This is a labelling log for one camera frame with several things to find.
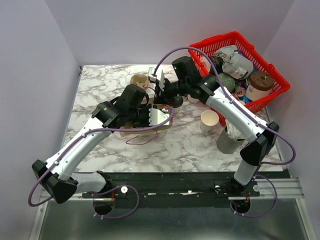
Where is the pink paper bag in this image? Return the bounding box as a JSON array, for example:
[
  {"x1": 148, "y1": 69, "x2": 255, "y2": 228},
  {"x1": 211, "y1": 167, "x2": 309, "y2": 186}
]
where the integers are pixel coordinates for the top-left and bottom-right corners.
[{"x1": 120, "y1": 86, "x2": 175, "y2": 146}]

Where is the purple cable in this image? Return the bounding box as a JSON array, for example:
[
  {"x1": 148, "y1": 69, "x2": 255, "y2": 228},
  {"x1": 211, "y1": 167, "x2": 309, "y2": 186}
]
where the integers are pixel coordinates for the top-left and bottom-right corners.
[
  {"x1": 27, "y1": 106, "x2": 176, "y2": 220},
  {"x1": 153, "y1": 46, "x2": 297, "y2": 220}
]

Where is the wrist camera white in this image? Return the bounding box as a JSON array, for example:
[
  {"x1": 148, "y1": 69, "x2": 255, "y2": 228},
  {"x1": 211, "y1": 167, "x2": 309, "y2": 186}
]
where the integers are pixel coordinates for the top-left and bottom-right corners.
[
  {"x1": 147, "y1": 66, "x2": 165, "y2": 92},
  {"x1": 149, "y1": 104, "x2": 170, "y2": 126}
]

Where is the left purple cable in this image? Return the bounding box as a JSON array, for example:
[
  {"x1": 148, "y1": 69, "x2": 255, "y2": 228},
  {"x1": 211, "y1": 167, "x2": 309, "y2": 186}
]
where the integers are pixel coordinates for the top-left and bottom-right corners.
[{"x1": 27, "y1": 106, "x2": 176, "y2": 220}]

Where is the grey white plastic bag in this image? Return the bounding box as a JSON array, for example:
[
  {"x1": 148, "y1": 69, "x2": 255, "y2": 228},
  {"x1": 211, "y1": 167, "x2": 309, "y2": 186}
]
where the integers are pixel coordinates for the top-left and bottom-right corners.
[{"x1": 213, "y1": 45, "x2": 254, "y2": 80}]

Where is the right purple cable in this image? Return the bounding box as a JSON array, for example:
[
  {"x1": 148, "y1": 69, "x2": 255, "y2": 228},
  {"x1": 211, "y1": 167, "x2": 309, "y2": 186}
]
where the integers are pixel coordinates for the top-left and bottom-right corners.
[{"x1": 153, "y1": 46, "x2": 297, "y2": 220}]

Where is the dark noodle cup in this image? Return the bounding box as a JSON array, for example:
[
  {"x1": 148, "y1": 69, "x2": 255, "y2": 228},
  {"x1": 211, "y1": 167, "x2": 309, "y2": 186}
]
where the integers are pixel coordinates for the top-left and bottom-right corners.
[{"x1": 202, "y1": 55, "x2": 224, "y2": 76}]

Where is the brown lid tub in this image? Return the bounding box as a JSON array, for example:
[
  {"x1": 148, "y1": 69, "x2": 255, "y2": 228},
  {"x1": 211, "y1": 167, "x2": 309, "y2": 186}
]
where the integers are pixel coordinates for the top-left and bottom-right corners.
[{"x1": 246, "y1": 71, "x2": 275, "y2": 102}]

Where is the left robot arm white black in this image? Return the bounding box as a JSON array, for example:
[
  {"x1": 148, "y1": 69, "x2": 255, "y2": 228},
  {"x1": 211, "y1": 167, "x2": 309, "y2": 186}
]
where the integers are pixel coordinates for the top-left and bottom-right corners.
[{"x1": 31, "y1": 84, "x2": 149, "y2": 204}]

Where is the cardboard cup carrier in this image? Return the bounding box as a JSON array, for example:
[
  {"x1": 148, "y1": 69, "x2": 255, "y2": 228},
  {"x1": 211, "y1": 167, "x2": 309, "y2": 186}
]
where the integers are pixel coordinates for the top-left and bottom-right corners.
[{"x1": 129, "y1": 74, "x2": 149, "y2": 89}]

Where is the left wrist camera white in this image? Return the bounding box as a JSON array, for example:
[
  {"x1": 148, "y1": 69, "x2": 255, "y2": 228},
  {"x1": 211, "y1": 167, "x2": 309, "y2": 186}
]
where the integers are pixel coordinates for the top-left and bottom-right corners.
[{"x1": 149, "y1": 104, "x2": 170, "y2": 126}]

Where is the white paper cup stack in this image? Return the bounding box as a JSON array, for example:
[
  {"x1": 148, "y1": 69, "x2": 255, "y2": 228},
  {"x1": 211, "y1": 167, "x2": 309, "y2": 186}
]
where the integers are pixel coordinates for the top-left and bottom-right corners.
[{"x1": 187, "y1": 94, "x2": 200, "y2": 105}]

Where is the white wrapped straws bundle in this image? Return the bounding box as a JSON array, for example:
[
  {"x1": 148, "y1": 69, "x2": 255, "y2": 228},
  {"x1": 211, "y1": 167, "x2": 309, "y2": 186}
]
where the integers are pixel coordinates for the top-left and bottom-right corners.
[{"x1": 225, "y1": 119, "x2": 245, "y2": 141}]

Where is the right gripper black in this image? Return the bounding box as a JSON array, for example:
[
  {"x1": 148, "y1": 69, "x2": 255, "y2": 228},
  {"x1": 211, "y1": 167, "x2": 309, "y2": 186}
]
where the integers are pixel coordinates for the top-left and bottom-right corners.
[{"x1": 153, "y1": 77, "x2": 189, "y2": 107}]

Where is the black coffee cup lid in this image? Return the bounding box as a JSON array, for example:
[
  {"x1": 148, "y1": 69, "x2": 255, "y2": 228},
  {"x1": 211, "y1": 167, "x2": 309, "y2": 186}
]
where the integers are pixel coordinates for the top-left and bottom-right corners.
[{"x1": 172, "y1": 96, "x2": 184, "y2": 108}]

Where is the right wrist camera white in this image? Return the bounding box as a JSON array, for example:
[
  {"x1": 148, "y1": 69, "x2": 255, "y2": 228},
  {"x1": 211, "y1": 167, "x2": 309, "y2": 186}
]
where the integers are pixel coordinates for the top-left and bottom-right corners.
[{"x1": 147, "y1": 66, "x2": 165, "y2": 92}]

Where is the aluminium rail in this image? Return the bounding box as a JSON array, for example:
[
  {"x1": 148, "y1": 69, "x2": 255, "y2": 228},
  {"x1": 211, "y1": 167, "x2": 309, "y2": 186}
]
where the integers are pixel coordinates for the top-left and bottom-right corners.
[{"x1": 39, "y1": 177, "x2": 305, "y2": 201}]

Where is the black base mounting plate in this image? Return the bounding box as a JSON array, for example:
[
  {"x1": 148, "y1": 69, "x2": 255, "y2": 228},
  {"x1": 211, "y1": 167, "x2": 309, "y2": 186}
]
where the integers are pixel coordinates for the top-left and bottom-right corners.
[{"x1": 51, "y1": 171, "x2": 261, "y2": 210}]

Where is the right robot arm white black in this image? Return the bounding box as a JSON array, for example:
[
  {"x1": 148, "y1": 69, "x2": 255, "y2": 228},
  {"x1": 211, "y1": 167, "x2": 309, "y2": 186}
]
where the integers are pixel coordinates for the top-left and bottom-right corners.
[{"x1": 152, "y1": 56, "x2": 280, "y2": 196}]

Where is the grey metal straw holder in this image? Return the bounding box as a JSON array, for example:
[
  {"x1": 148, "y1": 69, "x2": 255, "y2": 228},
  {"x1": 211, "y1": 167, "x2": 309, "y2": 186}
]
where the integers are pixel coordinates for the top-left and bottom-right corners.
[{"x1": 216, "y1": 127, "x2": 245, "y2": 154}]

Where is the red plastic basket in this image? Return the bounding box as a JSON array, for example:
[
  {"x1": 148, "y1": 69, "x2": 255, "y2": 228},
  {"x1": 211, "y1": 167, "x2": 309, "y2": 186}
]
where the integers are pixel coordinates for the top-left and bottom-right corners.
[{"x1": 189, "y1": 31, "x2": 291, "y2": 114}]

